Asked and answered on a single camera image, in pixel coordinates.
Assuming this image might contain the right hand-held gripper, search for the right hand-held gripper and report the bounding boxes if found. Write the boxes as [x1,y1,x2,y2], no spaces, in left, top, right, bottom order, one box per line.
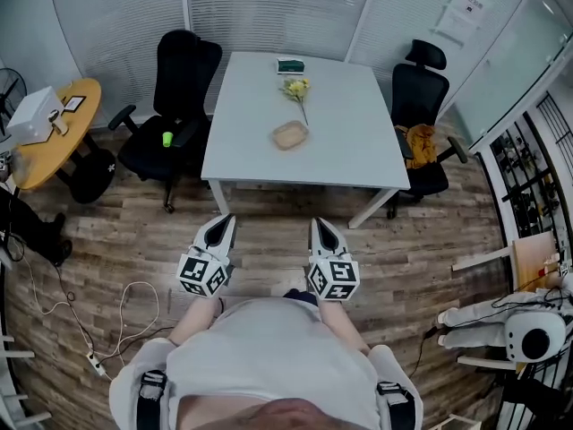
[307,217,362,304]

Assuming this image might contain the round yellow table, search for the round yellow table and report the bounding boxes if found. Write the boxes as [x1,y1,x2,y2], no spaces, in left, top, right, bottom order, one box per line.
[11,77,103,192]

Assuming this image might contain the light wooden table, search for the light wooden table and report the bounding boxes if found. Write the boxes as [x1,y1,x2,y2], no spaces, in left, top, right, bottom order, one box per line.
[451,230,561,296]

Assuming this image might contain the black standing fan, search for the black standing fan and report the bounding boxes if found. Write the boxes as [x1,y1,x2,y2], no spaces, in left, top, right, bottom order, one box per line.
[0,66,27,139]

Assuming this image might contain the person's right harness strap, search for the person's right harness strap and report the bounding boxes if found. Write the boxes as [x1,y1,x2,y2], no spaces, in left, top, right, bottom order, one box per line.
[376,381,418,430]

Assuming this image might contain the person's left harness strap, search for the person's left harness strap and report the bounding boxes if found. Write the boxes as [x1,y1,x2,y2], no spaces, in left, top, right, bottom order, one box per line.
[136,370,168,430]

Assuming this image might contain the black metal shelf rack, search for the black metal shelf rack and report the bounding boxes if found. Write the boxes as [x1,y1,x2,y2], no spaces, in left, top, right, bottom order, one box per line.
[489,90,573,246]

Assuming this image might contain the white head camera helmet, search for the white head camera helmet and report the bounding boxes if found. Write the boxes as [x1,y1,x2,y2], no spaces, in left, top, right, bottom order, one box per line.
[505,308,568,364]

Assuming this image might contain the black office chair with headrest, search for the black office chair with headrest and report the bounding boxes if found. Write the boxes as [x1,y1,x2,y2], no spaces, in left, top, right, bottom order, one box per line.
[386,39,469,220]

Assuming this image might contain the beige shallow tray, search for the beige shallow tray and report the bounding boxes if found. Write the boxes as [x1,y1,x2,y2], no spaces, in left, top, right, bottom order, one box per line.
[270,120,310,151]
[270,119,310,151]

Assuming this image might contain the person's harness strap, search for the person's harness strap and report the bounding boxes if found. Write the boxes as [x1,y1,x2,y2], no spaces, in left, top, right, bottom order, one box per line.
[136,370,168,430]
[376,381,418,430]

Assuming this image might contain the white wooden rack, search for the white wooden rack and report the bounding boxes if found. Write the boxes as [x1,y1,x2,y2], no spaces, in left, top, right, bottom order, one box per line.
[0,329,53,430]

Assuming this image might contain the green tissue box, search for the green tissue box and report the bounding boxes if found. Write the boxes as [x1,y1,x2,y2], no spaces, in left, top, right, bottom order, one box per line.
[275,56,307,76]

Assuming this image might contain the mustard yellow cloth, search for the mustard yellow cloth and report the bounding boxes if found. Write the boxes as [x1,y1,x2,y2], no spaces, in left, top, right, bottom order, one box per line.
[405,123,438,170]

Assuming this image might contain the white cable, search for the white cable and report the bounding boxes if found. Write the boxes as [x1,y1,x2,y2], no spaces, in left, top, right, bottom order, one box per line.
[21,248,161,383]

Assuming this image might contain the yellow artificial flower bouquet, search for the yellow artificial flower bouquet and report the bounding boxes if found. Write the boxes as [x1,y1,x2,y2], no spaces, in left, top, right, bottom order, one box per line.
[278,77,312,127]

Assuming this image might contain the person's white shirt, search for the person's white shirt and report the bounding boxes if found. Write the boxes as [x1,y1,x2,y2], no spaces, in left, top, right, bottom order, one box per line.
[109,297,424,430]

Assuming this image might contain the person's left forearm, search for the person's left forearm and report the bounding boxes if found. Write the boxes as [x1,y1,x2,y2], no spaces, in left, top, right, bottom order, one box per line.
[168,296,224,348]

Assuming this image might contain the white paper wall notice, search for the white paper wall notice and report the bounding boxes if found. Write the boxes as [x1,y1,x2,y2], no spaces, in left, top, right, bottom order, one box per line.
[431,0,487,45]

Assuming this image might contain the white box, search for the white box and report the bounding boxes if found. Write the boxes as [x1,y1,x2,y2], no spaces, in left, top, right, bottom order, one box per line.
[6,86,64,146]

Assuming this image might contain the person's dark trousers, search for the person's dark trousers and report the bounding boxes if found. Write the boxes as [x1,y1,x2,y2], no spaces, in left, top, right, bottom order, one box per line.
[282,288,321,306]

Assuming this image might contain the person's right forearm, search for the person's right forearm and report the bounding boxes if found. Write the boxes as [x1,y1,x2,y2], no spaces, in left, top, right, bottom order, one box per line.
[318,301,371,356]

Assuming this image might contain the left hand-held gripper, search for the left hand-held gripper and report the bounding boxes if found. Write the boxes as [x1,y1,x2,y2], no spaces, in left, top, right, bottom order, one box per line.
[177,214,237,298]

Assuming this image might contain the white power strip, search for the white power strip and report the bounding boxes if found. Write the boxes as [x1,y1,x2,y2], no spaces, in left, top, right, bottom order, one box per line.
[85,350,107,376]

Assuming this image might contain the beige paper cup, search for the beige paper cup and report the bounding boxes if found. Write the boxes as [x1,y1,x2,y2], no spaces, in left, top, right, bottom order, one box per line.
[47,109,69,135]

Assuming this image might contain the person's face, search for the person's face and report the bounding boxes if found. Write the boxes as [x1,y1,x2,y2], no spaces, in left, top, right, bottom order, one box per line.
[177,396,362,430]

